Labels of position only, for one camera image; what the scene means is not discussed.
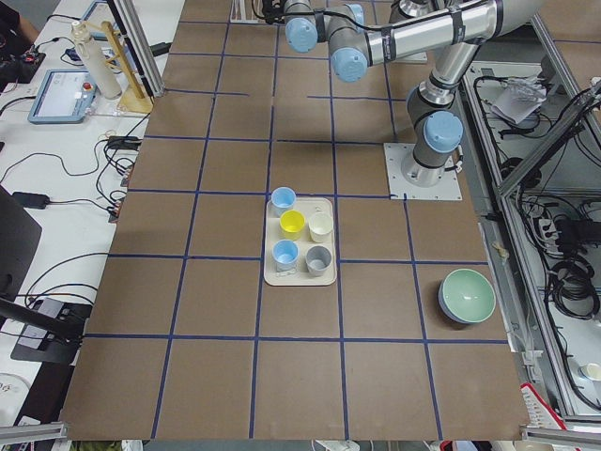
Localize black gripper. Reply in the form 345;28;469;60
261;0;285;23

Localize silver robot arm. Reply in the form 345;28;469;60
253;1;542;116
397;0;435;19

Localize yellow plastic cup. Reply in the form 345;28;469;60
279;210;305;241

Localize cream plastic cup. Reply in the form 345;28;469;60
308;211;333;242

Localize light blue plastic cup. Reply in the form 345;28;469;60
272;240;299;272

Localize grey plastic cup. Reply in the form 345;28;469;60
305;245;332;277

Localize white paper cup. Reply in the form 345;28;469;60
579;363;601;381

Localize wooden stand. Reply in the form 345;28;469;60
81;21;152;114

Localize white water bottle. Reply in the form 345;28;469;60
71;21;122;100

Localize teach pendant tablet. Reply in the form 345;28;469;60
28;70;97;124

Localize cream plastic tray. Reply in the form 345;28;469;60
263;197;337;287

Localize black monitor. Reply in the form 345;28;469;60
0;185;84;344

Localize green and blue bowls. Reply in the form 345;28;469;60
438;268;497;324

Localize white wire dish rack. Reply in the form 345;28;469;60
229;0;261;23

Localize aluminium frame post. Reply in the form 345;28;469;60
107;0;165;98

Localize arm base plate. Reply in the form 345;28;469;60
383;143;462;201

